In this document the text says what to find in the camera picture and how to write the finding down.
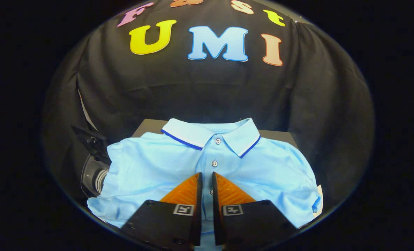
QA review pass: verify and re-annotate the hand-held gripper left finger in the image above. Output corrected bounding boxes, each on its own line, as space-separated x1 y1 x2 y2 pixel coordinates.
121 172 203 251

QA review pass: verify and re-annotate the dark glass washing machine lid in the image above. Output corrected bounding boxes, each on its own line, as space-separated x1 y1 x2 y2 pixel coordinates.
71 125 112 165

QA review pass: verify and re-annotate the light blue polo shirt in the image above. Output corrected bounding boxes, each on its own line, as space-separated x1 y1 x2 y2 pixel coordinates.
87 118 322 251

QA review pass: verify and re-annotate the grey top-load washing machine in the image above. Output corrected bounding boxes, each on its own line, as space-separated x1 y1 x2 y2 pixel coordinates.
81 154 110 198

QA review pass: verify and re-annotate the beige cabinet with dark top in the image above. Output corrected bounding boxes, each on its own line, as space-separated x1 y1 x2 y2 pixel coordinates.
132 119 300 150

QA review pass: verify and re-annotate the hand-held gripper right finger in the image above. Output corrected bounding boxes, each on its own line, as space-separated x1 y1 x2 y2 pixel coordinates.
212 172 298 251

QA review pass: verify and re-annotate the black backdrop cloth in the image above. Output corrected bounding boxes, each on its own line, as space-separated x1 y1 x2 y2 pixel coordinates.
41 0 375 210

